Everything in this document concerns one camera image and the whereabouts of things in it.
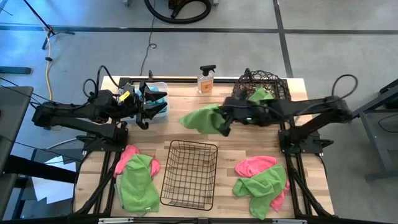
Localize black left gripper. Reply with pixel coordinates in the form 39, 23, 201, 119
123, 81, 169, 130

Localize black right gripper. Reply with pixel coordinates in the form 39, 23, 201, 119
218, 96, 272, 138

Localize green microfiber towel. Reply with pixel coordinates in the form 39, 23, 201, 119
114, 154, 161, 216
178, 103, 229, 136
232, 164, 288, 221
248, 86, 275, 103

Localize pink microfiber towel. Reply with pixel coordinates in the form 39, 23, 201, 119
113, 144, 162, 179
234, 155, 291, 213

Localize round black wire basket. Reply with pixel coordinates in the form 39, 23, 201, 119
231, 69, 292, 102

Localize clear plastic bin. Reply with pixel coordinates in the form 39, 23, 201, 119
118, 81, 170, 124

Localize spray bottle orange liquid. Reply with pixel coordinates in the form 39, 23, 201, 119
197, 64, 217, 95

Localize black tripod stand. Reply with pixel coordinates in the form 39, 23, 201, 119
21, 0, 76, 50

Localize white paper sheets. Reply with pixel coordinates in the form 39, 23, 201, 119
30, 155, 82, 205

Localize dark grey desk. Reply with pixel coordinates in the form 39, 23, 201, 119
0, 85, 34, 218

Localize black stand foot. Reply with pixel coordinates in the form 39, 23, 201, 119
0, 65, 32, 75

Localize grey metal table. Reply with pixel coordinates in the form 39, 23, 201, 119
353, 78, 398, 181

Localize black floor cable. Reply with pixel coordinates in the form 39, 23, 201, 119
139, 0, 158, 77

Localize black vacuum hose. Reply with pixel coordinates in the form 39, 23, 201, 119
143, 0, 213, 25

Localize black aluminium table frame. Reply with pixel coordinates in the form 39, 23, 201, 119
70, 76, 335, 224

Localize silver frame bracket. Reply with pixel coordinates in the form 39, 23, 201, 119
272, 218, 308, 224
98, 217, 134, 224

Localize yellow floor cable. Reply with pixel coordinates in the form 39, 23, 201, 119
32, 12, 53, 94

